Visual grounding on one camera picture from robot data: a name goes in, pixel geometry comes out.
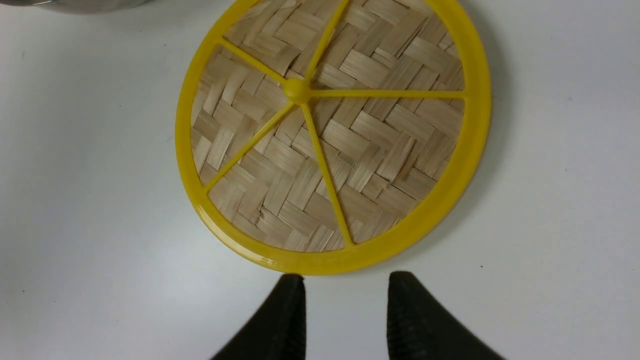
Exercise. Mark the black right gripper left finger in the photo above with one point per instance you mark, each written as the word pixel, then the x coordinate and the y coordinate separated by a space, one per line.
pixel 277 330

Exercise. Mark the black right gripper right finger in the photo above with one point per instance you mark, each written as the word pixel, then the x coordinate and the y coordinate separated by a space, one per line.
pixel 418 327

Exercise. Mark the yellow woven bamboo steamer lid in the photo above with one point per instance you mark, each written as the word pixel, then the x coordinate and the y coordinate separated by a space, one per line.
pixel 325 136

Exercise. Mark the stainless steel two-handled pot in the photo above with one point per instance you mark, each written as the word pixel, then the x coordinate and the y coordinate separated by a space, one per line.
pixel 76 6

